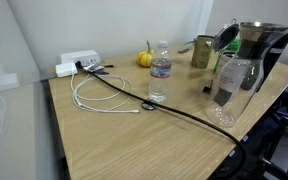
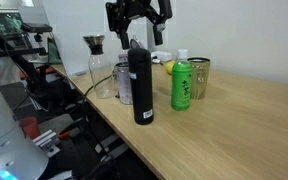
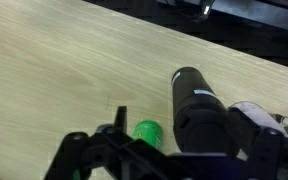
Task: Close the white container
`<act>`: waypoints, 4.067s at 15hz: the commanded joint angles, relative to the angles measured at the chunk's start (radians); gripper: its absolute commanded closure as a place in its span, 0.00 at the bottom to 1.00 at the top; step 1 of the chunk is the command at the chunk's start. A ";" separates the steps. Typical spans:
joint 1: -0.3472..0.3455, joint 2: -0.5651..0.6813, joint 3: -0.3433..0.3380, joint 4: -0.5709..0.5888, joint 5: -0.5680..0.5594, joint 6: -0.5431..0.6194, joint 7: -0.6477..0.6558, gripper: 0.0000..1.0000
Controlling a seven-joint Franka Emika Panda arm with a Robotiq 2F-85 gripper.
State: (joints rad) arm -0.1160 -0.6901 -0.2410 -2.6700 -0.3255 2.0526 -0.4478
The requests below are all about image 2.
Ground gold metal tin can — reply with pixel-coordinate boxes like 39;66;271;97
188;57;210;99

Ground glass carafe with black collar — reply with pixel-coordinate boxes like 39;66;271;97
83;35;114;99

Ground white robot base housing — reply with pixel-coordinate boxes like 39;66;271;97
0;92;49;180

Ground clear plastic water bottle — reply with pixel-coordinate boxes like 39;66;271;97
118;49;128;62

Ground white clip-top jar container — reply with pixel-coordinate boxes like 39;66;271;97
115;62;133;105

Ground white power adapter box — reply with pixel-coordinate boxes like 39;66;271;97
151;51;172;62

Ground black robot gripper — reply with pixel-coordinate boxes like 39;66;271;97
105;0;173;50

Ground black thermos flask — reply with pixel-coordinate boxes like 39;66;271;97
128;48;154;125

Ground green tea bottle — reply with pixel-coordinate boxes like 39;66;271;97
171;49;192;111

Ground yellow round object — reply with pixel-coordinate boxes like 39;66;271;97
166;61;175;75

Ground black camera on stand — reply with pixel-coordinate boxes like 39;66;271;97
21;23;52;33

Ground black cable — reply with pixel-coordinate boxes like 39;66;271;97
81;73;116;111

